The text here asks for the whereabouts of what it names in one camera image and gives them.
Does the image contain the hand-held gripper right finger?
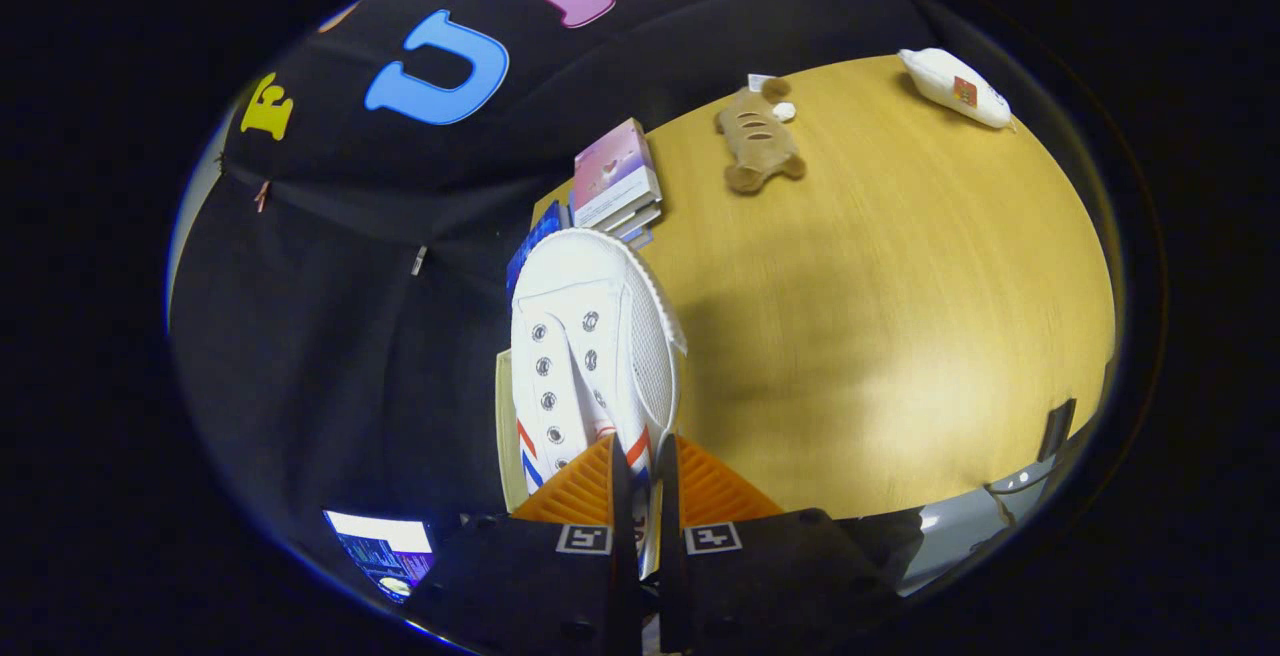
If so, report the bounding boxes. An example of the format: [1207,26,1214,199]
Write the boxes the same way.
[655,433,903,656]

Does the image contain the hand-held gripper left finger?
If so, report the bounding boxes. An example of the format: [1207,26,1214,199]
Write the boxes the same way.
[406,433,642,656]

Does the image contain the pale fabric storage box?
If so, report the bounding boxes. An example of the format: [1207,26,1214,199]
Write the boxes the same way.
[494,350,532,515]

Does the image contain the white canvas shoe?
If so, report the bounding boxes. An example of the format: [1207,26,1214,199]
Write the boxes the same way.
[509,227,690,578]

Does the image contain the computer monitor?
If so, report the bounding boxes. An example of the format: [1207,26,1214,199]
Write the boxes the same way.
[322,508,437,603]

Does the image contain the dark blue book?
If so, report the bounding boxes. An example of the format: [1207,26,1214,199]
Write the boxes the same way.
[504,200,567,298]

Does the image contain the grey white book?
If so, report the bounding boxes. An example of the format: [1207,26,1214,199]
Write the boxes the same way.
[598,196,664,238]

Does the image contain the black backdrop cloth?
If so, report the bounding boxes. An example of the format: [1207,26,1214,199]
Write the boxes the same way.
[168,0,931,577]

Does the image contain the pink cover book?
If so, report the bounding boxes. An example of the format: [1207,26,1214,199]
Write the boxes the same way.
[571,117,662,230]

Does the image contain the brown plush toy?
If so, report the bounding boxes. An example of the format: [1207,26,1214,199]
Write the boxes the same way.
[714,77,808,196]

